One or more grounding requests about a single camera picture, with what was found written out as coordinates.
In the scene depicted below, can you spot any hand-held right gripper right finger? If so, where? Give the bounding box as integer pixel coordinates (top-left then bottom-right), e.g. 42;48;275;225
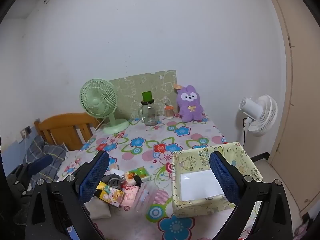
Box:
209;151;293;240

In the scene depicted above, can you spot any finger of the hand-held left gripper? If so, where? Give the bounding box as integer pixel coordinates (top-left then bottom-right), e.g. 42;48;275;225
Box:
6;164;34;198
25;154;53;180

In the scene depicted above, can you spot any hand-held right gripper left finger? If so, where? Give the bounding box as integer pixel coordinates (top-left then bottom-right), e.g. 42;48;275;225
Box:
25;151;110;240

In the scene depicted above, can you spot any grey sock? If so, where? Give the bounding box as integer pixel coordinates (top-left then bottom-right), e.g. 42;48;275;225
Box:
102;174;125;189

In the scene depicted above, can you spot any yellow cartoon packet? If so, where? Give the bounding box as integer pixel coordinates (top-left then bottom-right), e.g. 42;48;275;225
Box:
96;181;125;207

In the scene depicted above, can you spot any beige cloth pouch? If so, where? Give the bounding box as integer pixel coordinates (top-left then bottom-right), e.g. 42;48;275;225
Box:
85;197;112;220

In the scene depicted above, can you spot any yellow patterned box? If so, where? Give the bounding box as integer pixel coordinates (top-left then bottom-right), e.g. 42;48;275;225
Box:
171;142;263;218

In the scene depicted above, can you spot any grey plaid blanket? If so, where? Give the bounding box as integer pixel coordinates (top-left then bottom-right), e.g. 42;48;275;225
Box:
22;135;69;183

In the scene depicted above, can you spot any white paper sheet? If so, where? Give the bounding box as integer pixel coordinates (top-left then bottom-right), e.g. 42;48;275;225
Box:
180;169;225;202

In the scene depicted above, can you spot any pink packet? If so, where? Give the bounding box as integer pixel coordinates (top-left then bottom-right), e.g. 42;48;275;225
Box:
122;184;139;207

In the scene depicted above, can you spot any wooden headboard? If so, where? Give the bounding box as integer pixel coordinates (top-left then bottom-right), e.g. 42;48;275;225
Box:
34;112;100;152

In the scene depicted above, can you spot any green tissue pack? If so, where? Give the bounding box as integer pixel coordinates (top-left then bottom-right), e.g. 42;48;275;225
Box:
124;167;152;183

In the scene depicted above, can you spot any clear plastic packet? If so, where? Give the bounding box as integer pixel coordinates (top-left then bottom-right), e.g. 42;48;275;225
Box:
136;182;157;212

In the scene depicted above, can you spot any floral tablecloth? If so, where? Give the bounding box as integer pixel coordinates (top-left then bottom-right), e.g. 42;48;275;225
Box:
54;114;265;240

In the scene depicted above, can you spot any white fan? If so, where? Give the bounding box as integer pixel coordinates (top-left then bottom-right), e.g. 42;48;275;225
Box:
239;94;278;137

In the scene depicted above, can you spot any green desk fan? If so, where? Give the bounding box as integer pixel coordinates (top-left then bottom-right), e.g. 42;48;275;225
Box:
79;78;130;134

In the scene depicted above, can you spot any purple plush bunny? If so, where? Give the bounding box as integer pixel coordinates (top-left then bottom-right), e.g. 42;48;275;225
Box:
173;84;204;122

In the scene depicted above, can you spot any glass mug jar green lid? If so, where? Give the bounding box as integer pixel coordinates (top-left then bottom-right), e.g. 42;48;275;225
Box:
138;91;158;126

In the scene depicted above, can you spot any small jar orange lid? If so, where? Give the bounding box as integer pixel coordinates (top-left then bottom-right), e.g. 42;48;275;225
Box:
164;104;175;119

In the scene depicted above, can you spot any green patterned board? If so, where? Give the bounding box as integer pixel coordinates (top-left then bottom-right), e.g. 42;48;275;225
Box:
109;69;178;120

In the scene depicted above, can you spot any beige wardrobe door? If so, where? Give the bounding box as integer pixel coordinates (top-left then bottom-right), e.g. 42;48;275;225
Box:
262;0;320;213

